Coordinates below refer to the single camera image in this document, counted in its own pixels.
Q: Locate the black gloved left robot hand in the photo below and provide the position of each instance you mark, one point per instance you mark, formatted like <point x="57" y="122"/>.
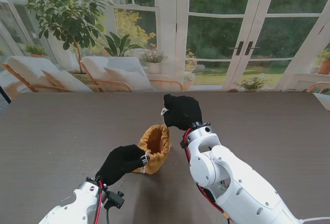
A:
<point x="118" y="164"/>

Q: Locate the printed sunroom backdrop banner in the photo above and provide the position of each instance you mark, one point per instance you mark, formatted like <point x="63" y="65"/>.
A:
<point x="165" y="33"/>

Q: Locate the white zip tie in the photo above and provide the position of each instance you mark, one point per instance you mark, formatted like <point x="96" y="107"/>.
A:
<point x="314" y="219"/>

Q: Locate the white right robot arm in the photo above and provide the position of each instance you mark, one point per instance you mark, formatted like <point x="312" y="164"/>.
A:
<point x="232" y="172"/>

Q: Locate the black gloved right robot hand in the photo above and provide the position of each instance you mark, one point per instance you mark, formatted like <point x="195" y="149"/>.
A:
<point x="184" y="111"/>

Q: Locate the white paper sheet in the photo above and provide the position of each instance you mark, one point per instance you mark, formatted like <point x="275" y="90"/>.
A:
<point x="323" y="101"/>

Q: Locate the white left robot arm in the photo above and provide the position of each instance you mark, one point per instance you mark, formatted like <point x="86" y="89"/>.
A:
<point x="74" y="206"/>

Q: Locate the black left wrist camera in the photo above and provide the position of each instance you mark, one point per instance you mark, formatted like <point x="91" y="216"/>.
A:
<point x="114" y="199"/>

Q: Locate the black edge object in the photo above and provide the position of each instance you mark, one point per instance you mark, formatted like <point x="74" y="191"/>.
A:
<point x="3" y="96"/>

